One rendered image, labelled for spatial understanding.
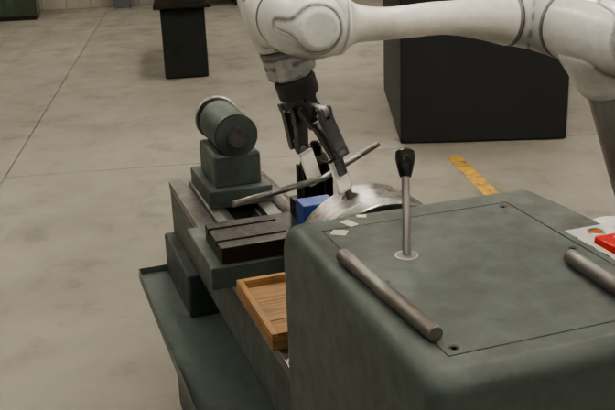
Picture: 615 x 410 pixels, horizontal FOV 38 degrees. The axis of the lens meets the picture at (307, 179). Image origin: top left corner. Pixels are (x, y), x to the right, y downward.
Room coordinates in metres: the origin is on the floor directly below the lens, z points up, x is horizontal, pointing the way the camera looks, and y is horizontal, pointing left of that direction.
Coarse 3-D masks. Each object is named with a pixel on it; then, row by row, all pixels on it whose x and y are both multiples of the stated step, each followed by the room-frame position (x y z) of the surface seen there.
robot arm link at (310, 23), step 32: (288, 0) 1.37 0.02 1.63; (320, 0) 1.35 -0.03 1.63; (480, 0) 1.68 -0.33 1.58; (512, 0) 1.68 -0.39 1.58; (288, 32) 1.35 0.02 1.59; (320, 32) 1.33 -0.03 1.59; (352, 32) 1.40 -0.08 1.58; (384, 32) 1.45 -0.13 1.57; (416, 32) 1.53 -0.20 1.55; (448, 32) 1.64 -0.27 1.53; (480, 32) 1.66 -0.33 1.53; (512, 32) 1.67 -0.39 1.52
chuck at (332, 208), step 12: (360, 192) 1.62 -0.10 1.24; (372, 192) 1.62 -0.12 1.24; (384, 192) 1.62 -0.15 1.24; (396, 192) 1.63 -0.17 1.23; (324, 204) 1.63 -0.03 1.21; (336, 204) 1.61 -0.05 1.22; (348, 204) 1.58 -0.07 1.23; (312, 216) 1.62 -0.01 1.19; (324, 216) 1.59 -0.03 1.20; (336, 216) 1.56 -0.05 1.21
